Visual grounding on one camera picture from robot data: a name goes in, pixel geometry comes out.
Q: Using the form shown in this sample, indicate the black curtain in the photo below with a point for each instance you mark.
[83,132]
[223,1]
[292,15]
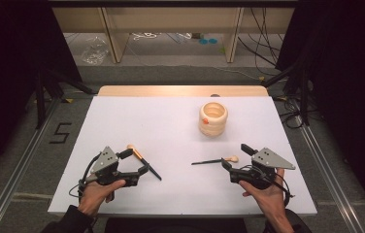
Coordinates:
[6,64]
[348,64]

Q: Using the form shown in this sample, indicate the blue round lid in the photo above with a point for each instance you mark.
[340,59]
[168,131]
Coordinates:
[213,40]
[204,41]

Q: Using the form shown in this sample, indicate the cream ringed brush holder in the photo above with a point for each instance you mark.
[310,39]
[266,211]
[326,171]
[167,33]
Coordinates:
[213,121]

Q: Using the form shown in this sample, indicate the black metal stand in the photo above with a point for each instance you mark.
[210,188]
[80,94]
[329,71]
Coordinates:
[304,97]
[41,97]

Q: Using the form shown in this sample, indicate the person's left hand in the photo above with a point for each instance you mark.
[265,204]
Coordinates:
[94,195]

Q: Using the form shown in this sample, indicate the wooden shelf unit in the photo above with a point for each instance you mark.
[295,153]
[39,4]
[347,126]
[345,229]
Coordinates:
[116,39]

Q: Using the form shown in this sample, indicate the white table board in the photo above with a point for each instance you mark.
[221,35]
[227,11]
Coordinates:
[171,129]

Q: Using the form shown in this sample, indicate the clear plastic bag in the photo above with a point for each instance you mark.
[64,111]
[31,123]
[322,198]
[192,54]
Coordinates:
[94,51]

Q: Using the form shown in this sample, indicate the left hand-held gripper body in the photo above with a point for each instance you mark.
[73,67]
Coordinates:
[104,161]

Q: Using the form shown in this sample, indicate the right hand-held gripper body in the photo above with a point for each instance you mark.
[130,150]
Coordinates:
[268,160]

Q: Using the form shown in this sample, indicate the aluminium floor rail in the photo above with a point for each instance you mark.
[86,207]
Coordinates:
[326,171]
[18,168]

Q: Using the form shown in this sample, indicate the person's right hand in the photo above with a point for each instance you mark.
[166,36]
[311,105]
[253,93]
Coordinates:
[271,199]

